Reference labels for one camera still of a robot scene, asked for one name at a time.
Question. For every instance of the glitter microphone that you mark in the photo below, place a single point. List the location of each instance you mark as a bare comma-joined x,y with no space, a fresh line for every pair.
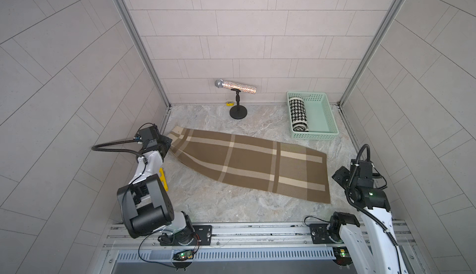
220,83

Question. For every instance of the mint green plastic basket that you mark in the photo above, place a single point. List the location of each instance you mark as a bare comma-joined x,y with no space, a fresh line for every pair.
320,119

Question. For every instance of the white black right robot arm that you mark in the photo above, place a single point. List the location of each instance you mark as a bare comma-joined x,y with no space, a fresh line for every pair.
371,243

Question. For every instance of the aluminium corner post right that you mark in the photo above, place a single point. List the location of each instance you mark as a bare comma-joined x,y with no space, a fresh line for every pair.
388,19

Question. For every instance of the left green circuit board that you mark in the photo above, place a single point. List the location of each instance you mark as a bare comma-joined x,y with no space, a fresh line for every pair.
184,255

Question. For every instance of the brown beige plaid blanket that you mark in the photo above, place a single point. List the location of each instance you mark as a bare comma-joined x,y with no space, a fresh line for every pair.
249,162

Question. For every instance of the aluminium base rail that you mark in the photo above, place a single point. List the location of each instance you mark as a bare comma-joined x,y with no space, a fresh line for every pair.
231,242

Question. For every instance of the yellow plastic tool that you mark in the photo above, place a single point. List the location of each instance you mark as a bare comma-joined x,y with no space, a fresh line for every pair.
163,180

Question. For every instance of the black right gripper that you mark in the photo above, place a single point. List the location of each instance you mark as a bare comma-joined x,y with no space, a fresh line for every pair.
341,172

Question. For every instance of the green circuit board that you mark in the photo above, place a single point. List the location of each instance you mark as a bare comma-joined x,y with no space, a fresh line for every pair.
184,255
342,256

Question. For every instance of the aluminium corner post left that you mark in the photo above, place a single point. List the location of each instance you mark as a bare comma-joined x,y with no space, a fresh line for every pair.
133,32

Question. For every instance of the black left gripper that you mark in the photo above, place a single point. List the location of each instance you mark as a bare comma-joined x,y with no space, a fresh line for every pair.
165,141

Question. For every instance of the black white houndstooth scarf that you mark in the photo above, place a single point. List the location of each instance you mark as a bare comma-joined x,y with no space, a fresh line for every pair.
298,115

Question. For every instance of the aluminium corner post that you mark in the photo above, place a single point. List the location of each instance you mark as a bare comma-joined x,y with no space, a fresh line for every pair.
133,32
388,19

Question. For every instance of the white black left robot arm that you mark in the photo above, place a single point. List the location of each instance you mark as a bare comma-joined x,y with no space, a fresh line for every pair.
145,205

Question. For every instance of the black microphone stand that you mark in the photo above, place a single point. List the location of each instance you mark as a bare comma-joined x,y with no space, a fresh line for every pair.
238,111

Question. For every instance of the right green circuit board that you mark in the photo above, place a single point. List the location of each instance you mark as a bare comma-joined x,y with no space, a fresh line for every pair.
342,256

